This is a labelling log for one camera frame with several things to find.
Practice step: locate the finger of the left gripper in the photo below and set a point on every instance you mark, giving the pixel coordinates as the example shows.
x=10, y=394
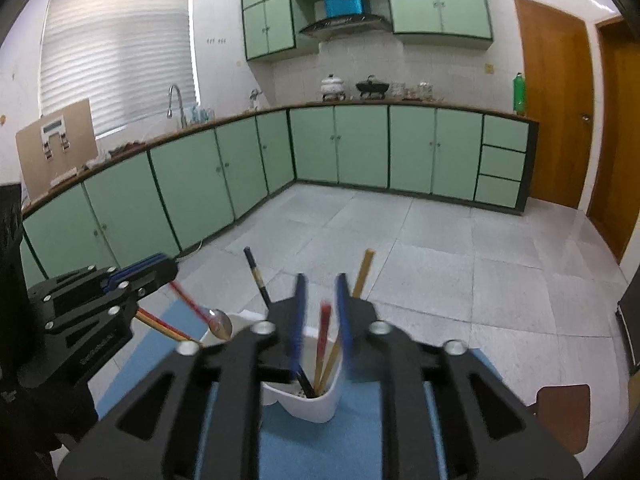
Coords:
x=134, y=272
x=134, y=291

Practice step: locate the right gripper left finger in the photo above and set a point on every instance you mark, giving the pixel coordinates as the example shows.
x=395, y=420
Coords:
x=196, y=415

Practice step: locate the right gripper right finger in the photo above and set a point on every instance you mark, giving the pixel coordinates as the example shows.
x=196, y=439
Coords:
x=444, y=413

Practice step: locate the metal spoon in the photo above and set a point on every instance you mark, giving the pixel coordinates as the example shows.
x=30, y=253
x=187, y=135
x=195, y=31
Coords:
x=219, y=324

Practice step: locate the black chopstick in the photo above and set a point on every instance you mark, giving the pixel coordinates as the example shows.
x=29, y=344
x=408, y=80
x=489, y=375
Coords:
x=259, y=281

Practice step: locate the red patterned chopstick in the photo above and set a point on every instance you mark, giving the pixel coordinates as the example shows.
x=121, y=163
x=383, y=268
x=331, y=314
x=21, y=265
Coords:
x=323, y=333

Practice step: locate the light bamboo chopstick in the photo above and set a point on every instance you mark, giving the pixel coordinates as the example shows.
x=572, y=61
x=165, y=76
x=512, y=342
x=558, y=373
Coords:
x=356, y=292

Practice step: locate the black plastic spoon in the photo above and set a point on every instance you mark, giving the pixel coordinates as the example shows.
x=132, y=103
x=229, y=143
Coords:
x=305, y=384

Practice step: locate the green lower kitchen cabinets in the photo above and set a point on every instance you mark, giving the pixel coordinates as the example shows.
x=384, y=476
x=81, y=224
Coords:
x=171, y=194

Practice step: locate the brown wooden stool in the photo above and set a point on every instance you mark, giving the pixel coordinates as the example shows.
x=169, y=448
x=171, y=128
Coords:
x=565, y=412

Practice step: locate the brown board with device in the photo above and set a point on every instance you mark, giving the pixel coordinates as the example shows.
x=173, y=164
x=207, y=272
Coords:
x=56, y=147

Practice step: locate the blue table mat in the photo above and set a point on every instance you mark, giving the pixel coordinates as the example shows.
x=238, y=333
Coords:
x=347, y=446

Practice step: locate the black glass cabinet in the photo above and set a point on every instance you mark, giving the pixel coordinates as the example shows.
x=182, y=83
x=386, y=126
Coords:
x=628, y=312

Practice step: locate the white window blind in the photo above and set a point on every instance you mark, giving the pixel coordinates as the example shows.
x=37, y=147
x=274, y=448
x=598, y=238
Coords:
x=122, y=56

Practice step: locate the white cooking pot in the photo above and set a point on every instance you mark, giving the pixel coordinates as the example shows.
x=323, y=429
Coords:
x=333, y=89

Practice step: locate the right wooden door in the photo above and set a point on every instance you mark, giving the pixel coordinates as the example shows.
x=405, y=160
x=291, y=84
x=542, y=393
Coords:
x=614, y=204

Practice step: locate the wooden door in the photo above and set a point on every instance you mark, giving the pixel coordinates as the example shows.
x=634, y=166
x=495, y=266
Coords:
x=560, y=97
x=614, y=204

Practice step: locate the black wok pan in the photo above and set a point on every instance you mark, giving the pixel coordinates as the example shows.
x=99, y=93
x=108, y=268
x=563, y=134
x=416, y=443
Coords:
x=372, y=88

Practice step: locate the black range hood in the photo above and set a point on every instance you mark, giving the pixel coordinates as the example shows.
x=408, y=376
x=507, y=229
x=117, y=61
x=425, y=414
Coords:
x=330, y=28

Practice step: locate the glass jars on counter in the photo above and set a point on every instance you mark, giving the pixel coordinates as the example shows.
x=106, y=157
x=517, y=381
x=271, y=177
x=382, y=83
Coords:
x=423, y=91

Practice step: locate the blue box above hood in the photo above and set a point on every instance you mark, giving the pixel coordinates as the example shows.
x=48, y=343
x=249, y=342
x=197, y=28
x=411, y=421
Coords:
x=336, y=8

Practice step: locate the green thermos bottle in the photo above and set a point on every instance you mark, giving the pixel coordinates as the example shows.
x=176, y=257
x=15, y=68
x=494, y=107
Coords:
x=519, y=94

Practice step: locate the left wooden door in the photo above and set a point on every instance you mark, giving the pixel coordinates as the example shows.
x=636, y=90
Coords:
x=560, y=97

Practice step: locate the green upper wall cabinets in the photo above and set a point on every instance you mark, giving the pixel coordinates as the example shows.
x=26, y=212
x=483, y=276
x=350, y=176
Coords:
x=275, y=29

